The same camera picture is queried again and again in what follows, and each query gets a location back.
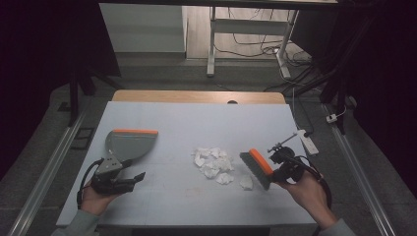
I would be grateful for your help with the orange brush with grey bristles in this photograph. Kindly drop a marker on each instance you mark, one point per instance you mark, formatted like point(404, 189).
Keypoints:
point(260, 161)

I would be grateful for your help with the dark curtain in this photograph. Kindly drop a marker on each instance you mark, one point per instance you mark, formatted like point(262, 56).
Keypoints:
point(39, 49)
point(387, 65)

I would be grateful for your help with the person's left hand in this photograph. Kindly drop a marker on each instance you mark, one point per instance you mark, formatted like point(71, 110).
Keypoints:
point(94, 202)

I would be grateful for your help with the aluminium rail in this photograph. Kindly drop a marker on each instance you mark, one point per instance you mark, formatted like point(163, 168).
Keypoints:
point(49, 164)
point(357, 170)

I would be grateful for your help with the white desk frame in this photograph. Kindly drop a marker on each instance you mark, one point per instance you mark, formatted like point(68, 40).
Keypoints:
point(249, 27)

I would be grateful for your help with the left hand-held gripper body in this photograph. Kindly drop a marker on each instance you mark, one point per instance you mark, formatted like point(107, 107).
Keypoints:
point(109, 165)

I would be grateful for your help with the small white adapter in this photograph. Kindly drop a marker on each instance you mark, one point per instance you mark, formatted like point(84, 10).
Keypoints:
point(331, 118)

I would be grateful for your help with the group of white paper wads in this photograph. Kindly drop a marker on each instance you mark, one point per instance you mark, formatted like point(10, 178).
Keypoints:
point(211, 162)

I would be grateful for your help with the white power strip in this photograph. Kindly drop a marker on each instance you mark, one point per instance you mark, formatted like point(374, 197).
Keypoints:
point(309, 143)

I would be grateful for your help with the pale blue foam board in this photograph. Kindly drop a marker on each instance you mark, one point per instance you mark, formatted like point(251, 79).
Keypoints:
point(196, 114)

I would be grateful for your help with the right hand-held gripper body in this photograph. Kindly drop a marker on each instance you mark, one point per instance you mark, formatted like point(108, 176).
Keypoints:
point(290, 164)

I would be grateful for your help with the wooden table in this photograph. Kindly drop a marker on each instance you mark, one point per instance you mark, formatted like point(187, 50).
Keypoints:
point(183, 96)

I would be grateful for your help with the black rectangular floor frame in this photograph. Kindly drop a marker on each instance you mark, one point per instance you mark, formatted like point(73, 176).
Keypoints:
point(77, 139)

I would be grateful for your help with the grey dustpan with orange edge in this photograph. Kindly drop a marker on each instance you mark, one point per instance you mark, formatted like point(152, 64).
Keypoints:
point(131, 146)

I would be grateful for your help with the black tripod stand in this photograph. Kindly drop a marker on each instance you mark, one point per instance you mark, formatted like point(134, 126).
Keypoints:
point(74, 95)

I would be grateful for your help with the person's right hand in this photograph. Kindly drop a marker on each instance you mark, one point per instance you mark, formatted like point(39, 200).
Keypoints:
point(308, 196)

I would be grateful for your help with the white cabinet panel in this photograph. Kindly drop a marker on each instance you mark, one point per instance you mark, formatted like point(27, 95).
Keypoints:
point(144, 29)

